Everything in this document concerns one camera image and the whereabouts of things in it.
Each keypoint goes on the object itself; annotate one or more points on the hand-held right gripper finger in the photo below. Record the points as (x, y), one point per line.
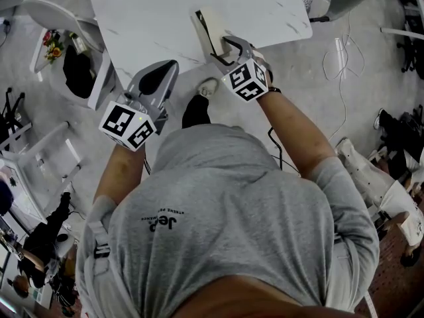
(236, 41)
(228, 64)

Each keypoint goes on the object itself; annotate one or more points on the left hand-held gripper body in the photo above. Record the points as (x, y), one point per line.
(155, 91)

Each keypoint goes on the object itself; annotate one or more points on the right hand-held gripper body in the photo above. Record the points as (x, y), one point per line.
(246, 79)

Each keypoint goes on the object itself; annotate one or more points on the beige glasses case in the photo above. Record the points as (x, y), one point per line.
(213, 25)

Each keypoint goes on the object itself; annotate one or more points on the person's right forearm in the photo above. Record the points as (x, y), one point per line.
(295, 131)

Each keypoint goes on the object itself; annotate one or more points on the person's left forearm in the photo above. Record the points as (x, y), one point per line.
(119, 171)

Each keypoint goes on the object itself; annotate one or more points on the person's right hand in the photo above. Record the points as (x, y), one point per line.
(262, 61)

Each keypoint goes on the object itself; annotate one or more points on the black wristband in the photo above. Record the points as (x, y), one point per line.
(275, 90)

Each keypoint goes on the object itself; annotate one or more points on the white shoe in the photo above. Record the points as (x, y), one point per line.
(208, 86)

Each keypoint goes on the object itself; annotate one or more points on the black trouser leg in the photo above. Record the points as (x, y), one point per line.
(196, 111)

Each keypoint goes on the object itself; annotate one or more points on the black cloth bag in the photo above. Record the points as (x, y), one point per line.
(77, 73)

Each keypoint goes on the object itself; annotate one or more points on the clear glass bottle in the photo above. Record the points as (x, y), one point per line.
(78, 43)

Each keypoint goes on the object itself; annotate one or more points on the bunch of colourful flowers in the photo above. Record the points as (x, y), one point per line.
(53, 46)

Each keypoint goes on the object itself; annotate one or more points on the white plastic chair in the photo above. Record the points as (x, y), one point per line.
(56, 13)

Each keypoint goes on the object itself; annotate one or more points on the grey t-shirt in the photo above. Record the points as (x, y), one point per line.
(215, 210)

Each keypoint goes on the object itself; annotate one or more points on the black folding stand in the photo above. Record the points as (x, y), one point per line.
(10, 111)

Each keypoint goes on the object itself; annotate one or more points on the white metal rack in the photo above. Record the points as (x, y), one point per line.
(397, 31)

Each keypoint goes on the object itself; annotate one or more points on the black office chair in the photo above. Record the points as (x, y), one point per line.
(410, 48)

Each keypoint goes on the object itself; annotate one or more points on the white frame stool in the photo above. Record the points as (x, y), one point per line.
(36, 157)

